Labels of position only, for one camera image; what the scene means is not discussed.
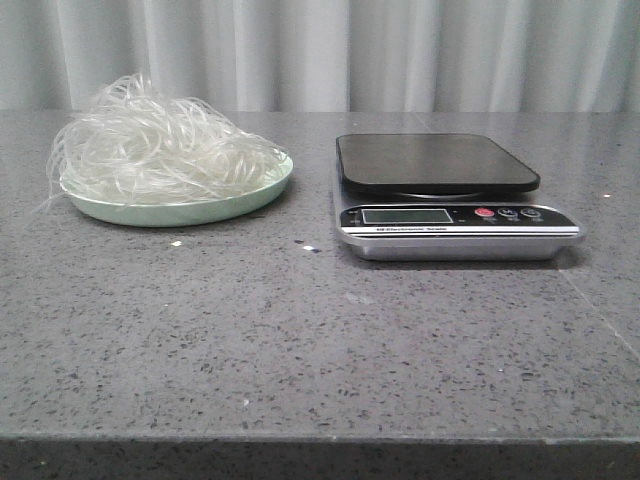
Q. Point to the light green round plate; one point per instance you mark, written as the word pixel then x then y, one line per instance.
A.
pixel 184 214

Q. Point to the white pleated curtain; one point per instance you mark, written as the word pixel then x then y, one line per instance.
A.
pixel 323 56

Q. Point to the silver black kitchen scale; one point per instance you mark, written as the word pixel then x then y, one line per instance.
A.
pixel 442 197

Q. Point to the translucent white vermicelli bundle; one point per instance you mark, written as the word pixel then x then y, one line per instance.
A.
pixel 134 146

